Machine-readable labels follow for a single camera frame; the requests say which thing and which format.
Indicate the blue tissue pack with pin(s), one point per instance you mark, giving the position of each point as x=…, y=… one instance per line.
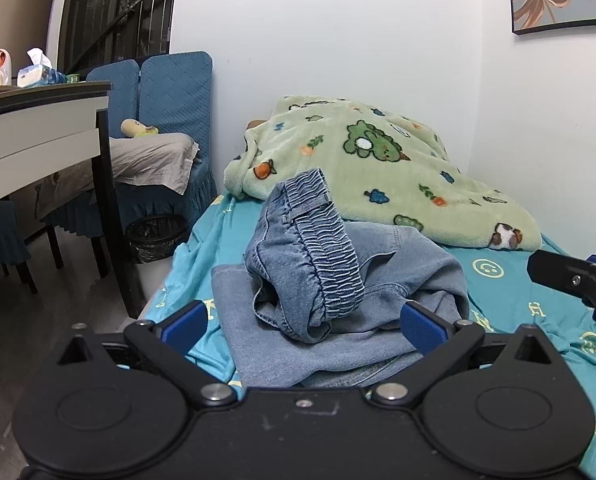
x=38, y=76

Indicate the black lined trash bin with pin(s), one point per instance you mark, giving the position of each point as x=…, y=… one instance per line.
x=155, y=240

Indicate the blue denim jeans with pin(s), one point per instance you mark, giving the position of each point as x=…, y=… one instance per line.
x=328, y=270

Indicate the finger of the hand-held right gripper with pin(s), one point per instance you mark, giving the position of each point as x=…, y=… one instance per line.
x=557, y=270

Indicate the small green box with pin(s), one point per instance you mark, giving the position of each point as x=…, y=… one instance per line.
x=73, y=78

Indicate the grey cloth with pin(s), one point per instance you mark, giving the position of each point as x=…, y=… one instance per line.
x=148, y=160

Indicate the brown pillow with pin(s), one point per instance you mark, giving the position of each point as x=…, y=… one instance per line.
x=255, y=124

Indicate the white and black table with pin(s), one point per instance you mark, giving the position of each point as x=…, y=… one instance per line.
x=38, y=125

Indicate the green cartoon print blanket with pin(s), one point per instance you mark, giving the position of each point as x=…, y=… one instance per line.
x=377, y=175

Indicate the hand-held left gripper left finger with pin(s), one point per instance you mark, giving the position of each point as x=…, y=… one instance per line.
x=185, y=327

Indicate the dark window grille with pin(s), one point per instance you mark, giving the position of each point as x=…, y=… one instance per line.
x=103, y=10

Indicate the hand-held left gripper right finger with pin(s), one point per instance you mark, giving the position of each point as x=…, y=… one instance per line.
x=420, y=330

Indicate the teal printed bed sheet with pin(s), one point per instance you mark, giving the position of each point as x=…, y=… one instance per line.
x=517, y=290

